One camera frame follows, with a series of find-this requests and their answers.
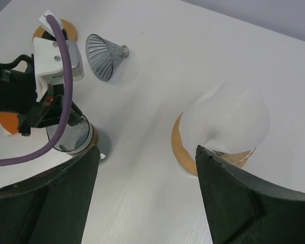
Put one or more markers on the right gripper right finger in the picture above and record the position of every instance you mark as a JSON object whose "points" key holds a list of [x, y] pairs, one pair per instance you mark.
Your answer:
{"points": [[243, 208]]}

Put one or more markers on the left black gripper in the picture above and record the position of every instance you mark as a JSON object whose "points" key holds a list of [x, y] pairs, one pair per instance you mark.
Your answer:
{"points": [[18, 95]]}

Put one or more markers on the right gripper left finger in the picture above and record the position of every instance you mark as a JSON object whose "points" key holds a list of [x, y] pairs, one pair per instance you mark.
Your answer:
{"points": [[52, 206]]}

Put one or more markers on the orange coffee filter pack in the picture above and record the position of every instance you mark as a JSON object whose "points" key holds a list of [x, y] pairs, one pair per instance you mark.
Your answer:
{"points": [[9, 123]]}

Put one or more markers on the smoky grey glass carafe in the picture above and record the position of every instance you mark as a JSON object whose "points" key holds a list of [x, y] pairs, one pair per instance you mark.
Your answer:
{"points": [[80, 137]]}

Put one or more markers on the wooden dripper ring holder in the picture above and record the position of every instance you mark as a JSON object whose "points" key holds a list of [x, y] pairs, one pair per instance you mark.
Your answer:
{"points": [[189, 164]]}

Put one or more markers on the white paper coffee filter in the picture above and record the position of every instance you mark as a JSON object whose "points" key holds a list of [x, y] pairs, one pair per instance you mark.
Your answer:
{"points": [[228, 119]]}

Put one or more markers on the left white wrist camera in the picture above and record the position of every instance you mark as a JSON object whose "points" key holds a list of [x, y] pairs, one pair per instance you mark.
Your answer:
{"points": [[48, 61]]}

